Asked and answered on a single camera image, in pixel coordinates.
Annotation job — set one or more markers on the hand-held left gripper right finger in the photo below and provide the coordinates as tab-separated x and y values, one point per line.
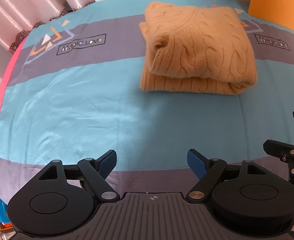
196	162

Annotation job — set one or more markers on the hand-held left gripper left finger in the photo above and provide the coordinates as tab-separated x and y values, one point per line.
107	162

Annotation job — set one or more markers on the blue and grey bed sheet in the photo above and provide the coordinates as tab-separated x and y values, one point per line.
74	105

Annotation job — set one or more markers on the orange board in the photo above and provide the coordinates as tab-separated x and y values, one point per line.
279	2

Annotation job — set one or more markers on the white pleated curtain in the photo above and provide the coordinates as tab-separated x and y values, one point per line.
24	2

